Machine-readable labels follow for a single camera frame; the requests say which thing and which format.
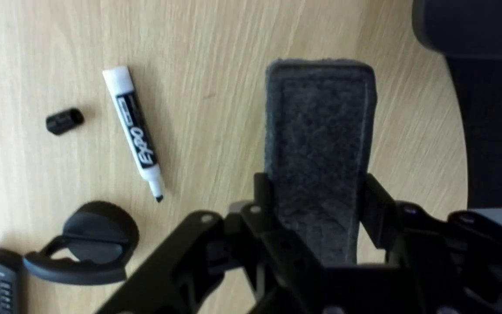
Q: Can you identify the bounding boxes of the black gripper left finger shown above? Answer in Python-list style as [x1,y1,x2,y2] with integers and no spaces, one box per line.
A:
[94,170,322,314]

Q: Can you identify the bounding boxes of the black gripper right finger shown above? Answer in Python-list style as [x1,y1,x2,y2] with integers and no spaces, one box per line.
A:
[357,170,502,314]

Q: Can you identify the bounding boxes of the white Expo marker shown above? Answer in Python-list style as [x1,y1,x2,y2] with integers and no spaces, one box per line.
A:
[101,64,167,203]

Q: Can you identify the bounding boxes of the small black marker cap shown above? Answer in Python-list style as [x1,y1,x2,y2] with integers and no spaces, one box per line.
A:
[43,104,87,137]

